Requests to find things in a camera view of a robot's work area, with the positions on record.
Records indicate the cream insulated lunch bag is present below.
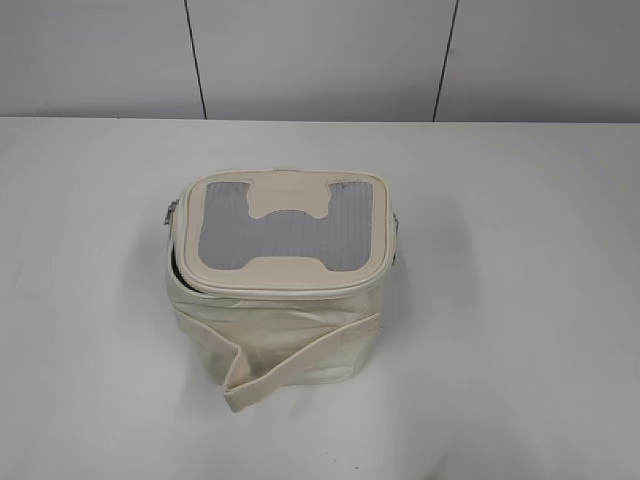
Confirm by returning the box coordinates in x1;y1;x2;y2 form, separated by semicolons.
166;170;394;412

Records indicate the silver zipper pull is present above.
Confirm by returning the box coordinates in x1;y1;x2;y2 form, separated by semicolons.
392;211;400;265
163;199;179;226

